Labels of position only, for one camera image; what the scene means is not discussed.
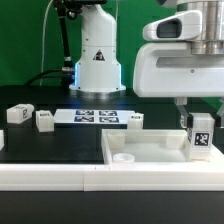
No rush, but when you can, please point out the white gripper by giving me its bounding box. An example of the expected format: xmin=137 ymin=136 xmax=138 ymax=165
xmin=133 ymin=42 xmax=224 ymax=128

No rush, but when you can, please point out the white square tabletop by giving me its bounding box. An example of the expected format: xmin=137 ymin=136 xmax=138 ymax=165
xmin=101 ymin=129 xmax=224 ymax=164

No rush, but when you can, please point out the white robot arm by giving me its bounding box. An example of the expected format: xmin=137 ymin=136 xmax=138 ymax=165
xmin=71 ymin=0 xmax=224 ymax=128

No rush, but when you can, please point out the white obstacle wall front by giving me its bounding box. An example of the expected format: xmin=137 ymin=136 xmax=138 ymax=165
xmin=0 ymin=163 xmax=224 ymax=191

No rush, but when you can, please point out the white obstacle wall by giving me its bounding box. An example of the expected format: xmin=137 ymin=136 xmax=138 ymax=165
xmin=0 ymin=163 xmax=224 ymax=191
xmin=0 ymin=130 xmax=4 ymax=151

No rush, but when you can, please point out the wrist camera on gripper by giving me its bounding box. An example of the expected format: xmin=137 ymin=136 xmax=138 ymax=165
xmin=143 ymin=10 xmax=202 ymax=41

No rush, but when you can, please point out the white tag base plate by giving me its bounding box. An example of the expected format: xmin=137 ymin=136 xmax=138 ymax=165
xmin=54 ymin=109 xmax=134 ymax=124

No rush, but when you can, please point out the black cable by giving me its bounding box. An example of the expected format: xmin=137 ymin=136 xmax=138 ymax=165
xmin=23 ymin=68 xmax=75 ymax=87

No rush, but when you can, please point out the white cable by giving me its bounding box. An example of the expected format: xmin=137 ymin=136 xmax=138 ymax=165
xmin=39 ymin=0 xmax=55 ymax=78

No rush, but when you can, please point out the white obstacle wall left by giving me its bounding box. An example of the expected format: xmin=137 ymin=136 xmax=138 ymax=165
xmin=0 ymin=130 xmax=4 ymax=151

